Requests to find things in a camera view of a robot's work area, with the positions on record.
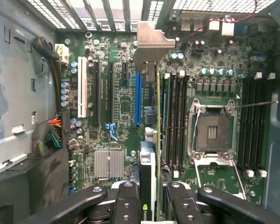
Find bent wire locking lever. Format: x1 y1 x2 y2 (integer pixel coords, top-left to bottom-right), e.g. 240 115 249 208
231 160 247 200

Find long wire locking lever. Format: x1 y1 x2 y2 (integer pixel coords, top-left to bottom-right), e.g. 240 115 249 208
232 101 279 109

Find CPU socket, metal frame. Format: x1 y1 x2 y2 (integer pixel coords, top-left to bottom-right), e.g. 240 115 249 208
187 98 239 167

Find blue plastic card clip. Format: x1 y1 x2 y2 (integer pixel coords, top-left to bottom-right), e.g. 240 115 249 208
105 123 119 142

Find green motherboard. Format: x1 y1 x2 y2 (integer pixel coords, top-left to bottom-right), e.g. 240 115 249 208
56 29 275 207

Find black RAM slot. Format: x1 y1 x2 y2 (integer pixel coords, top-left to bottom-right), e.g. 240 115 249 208
176 70 185 173
181 71 191 168
251 72 264 172
164 72 173 172
244 78 256 178
258 72 276 178
237 78 249 170
170 71 178 178

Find short black expansion slot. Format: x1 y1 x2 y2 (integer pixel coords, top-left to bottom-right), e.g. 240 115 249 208
121 62 129 80

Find blue expansion slot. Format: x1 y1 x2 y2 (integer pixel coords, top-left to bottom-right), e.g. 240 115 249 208
134 71 143 127

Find red and black wire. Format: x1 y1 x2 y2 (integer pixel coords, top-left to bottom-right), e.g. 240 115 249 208
183 0 260 45

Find white expansion slot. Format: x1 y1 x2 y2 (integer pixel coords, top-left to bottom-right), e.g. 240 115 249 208
77 56 88 119

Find white power connector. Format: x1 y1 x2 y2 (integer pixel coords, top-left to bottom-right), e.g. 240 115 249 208
54 43 70 65

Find multicoloured power wire bundle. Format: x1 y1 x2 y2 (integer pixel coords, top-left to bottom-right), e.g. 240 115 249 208
31 117 63 156

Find silver finned chipset heatsink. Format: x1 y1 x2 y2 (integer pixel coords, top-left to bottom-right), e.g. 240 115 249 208
93 150 125 180

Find grey metal PC case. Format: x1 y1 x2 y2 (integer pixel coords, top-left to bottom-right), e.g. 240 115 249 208
0 0 280 224

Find black sleeved power cable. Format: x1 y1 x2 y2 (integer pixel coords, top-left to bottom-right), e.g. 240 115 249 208
32 36 63 112

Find black plastic cover panel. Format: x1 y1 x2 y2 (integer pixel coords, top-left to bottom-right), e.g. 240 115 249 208
0 146 70 224

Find long black expansion slot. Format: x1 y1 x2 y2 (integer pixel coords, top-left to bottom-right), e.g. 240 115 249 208
107 62 115 125
93 61 101 125

